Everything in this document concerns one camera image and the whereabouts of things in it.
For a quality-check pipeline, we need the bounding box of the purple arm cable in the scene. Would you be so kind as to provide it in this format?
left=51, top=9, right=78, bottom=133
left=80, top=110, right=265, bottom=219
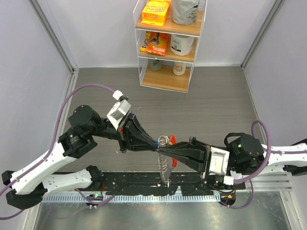
left=220, top=120, right=273, bottom=211
left=0, top=84, right=123, bottom=220

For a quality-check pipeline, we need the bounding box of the orange snack box middle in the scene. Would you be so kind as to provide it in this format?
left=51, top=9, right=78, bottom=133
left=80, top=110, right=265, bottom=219
left=146, top=32, right=169, bottom=56

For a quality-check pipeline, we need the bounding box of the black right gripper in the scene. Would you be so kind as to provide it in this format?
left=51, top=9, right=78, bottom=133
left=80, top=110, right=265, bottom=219
left=157, top=136, right=226, bottom=177

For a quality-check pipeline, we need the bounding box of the grey white bag top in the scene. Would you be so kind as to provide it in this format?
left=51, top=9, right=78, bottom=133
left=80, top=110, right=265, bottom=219
left=171, top=0, right=200, bottom=25

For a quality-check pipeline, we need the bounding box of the grey green mug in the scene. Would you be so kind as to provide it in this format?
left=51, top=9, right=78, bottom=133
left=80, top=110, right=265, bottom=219
left=148, top=59, right=163, bottom=71

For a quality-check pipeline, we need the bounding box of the yellow black candy box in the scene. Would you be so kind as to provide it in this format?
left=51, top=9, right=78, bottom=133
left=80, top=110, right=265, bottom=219
left=140, top=32, right=151, bottom=52

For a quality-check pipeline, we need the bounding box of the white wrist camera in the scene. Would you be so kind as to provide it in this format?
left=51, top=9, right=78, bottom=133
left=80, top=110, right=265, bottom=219
left=209, top=147, right=230, bottom=175
left=107, top=100, right=131, bottom=130

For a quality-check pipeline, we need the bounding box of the slotted white cable duct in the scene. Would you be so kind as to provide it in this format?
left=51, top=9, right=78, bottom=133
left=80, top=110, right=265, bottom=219
left=42, top=193, right=220, bottom=203

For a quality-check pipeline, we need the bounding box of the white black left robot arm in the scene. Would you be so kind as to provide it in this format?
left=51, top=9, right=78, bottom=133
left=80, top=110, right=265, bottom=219
left=1, top=100, right=158, bottom=210

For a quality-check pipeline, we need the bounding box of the white wire wooden shelf rack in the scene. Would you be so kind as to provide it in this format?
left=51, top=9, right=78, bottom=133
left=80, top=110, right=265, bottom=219
left=133, top=0, right=208, bottom=93

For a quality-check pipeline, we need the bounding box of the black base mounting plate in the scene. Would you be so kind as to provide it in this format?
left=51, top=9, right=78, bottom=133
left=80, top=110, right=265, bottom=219
left=74, top=171, right=248, bottom=197

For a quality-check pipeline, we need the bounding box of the white bag middle shelf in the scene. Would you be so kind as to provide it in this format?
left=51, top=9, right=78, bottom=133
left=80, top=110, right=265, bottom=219
left=170, top=34, right=194, bottom=56

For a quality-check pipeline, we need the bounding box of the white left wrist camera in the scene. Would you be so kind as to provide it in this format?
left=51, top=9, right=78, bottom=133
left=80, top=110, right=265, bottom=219
left=107, top=100, right=131, bottom=130

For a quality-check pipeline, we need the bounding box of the white patterned cup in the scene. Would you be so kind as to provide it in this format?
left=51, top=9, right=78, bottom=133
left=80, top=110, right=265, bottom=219
left=173, top=62, right=186, bottom=76

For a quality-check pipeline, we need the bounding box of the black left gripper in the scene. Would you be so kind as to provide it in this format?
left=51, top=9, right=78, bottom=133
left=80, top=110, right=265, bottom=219
left=89, top=110, right=159, bottom=153

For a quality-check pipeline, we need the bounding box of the orange snack box top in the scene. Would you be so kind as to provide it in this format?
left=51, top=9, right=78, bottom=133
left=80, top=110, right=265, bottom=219
left=142, top=0, right=171, bottom=26

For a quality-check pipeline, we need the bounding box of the red handled metal key organizer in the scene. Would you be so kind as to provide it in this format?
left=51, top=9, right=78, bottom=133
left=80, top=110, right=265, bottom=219
left=158, top=135, right=177, bottom=188

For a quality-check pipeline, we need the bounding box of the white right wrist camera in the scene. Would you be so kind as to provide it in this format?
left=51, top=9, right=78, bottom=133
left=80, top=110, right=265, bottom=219
left=209, top=147, right=230, bottom=175

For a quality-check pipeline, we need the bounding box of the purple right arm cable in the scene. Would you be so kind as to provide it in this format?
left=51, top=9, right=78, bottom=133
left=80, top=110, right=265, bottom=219
left=220, top=120, right=273, bottom=211

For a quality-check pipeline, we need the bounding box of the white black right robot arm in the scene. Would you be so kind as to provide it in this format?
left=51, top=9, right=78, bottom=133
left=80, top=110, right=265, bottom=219
left=156, top=133, right=307, bottom=189

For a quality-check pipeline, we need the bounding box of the orange snack box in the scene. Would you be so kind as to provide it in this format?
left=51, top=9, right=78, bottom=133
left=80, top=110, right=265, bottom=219
left=142, top=0, right=171, bottom=26
left=146, top=32, right=169, bottom=56

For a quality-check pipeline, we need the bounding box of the aluminium frame rail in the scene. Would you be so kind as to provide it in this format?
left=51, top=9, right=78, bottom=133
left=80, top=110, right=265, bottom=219
left=31, top=67, right=80, bottom=192

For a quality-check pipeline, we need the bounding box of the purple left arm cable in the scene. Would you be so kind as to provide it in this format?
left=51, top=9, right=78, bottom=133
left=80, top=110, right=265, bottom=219
left=0, top=84, right=123, bottom=220

